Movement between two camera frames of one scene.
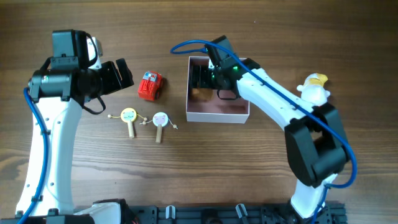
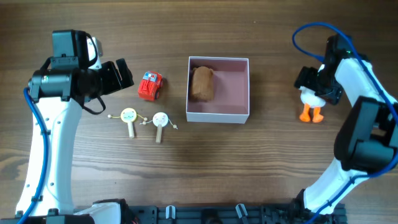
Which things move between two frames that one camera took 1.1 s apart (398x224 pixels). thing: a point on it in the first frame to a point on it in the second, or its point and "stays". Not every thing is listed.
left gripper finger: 125,73 stays
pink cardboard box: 215,109 stays
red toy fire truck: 150,86 stays
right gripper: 207,76 to 306,78
